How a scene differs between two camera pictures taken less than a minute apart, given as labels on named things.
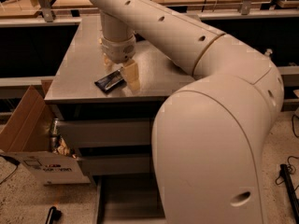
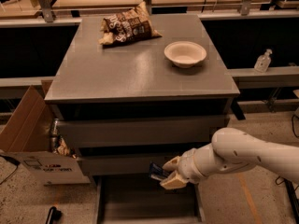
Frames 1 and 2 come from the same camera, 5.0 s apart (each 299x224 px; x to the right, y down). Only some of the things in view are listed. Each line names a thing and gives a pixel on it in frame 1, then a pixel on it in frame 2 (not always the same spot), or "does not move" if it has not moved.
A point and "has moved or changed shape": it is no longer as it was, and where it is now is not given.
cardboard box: (26, 136) does not move
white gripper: (119, 50) to (187, 166)
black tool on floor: (53, 214) does not move
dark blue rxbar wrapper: (111, 81) has moved or changed shape
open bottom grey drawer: (129, 199) does not move
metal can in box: (53, 136) does not move
